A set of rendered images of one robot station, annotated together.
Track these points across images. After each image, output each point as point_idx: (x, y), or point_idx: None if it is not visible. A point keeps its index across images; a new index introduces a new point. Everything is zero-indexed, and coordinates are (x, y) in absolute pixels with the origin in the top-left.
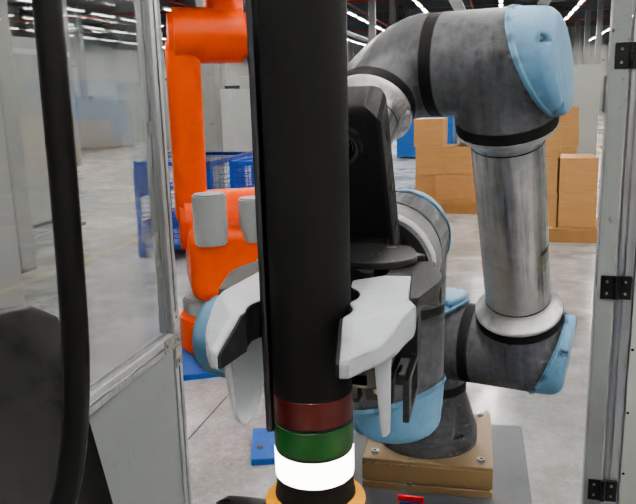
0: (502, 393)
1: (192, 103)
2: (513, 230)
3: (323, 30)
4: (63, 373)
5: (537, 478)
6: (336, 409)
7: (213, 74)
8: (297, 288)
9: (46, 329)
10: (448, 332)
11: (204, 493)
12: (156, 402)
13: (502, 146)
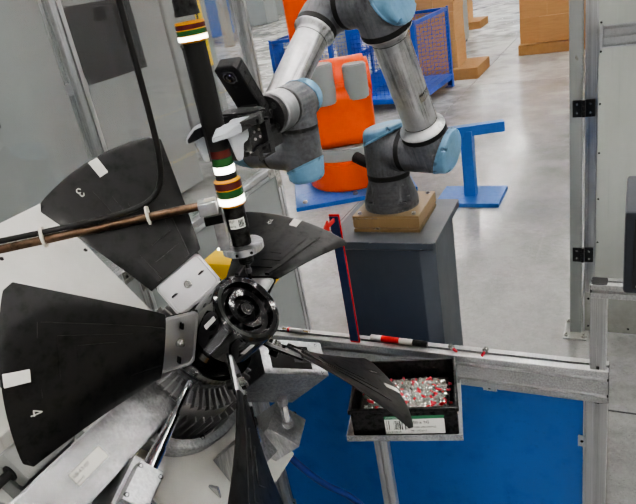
0: (557, 201)
1: None
2: (399, 85)
3: (198, 57)
4: (154, 147)
5: (566, 259)
6: (223, 153)
7: None
8: (206, 122)
9: None
10: (388, 144)
11: (324, 279)
12: (267, 208)
13: (378, 43)
